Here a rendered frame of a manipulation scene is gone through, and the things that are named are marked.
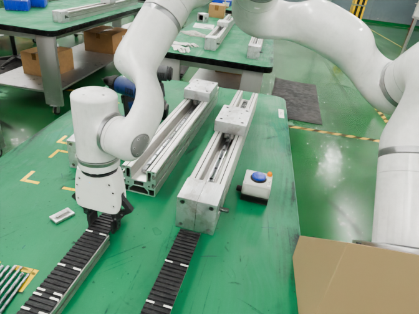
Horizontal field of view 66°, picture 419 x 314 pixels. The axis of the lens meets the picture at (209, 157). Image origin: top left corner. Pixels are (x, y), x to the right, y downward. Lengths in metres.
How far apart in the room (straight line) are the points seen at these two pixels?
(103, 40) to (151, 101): 4.04
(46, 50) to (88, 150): 2.55
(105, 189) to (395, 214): 0.57
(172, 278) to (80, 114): 0.36
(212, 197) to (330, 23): 0.46
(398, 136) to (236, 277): 0.44
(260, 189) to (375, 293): 0.44
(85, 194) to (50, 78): 2.55
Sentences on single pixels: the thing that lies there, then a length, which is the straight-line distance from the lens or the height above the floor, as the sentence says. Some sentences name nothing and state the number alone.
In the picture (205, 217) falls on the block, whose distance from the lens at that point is 0.80.
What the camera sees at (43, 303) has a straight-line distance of 0.69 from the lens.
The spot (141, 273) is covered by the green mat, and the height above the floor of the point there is 0.78.
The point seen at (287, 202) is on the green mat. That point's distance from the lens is 1.00.
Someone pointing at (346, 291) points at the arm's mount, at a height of 0.94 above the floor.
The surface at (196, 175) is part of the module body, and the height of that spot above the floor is 0.86.
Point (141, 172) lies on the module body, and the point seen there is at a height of 0.82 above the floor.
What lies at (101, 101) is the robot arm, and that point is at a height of 1.13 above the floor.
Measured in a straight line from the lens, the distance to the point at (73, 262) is 0.74.
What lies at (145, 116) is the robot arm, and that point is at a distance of 0.59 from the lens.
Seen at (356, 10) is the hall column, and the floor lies 0.69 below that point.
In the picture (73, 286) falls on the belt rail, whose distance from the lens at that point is 0.72.
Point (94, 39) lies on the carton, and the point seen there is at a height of 0.38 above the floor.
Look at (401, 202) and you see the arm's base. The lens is 0.70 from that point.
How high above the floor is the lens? 1.36
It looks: 30 degrees down
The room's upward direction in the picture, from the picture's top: 7 degrees clockwise
